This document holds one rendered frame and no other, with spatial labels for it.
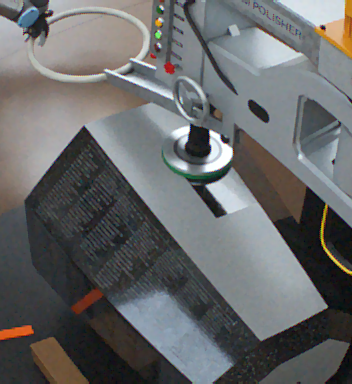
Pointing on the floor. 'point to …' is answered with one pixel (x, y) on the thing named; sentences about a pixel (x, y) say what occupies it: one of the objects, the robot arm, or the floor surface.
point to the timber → (56, 363)
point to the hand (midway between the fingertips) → (37, 42)
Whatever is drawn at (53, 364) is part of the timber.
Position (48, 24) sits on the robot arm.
